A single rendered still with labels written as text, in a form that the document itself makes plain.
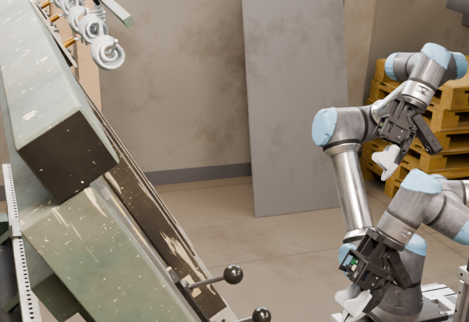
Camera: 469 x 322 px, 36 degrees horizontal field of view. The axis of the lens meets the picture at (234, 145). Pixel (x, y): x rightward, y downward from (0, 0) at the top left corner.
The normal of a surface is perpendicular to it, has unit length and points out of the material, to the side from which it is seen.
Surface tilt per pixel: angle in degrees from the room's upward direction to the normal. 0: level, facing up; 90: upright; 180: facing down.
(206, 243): 0
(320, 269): 0
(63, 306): 90
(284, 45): 72
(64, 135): 90
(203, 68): 90
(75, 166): 90
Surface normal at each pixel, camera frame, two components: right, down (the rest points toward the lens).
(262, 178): 0.42, 0.02
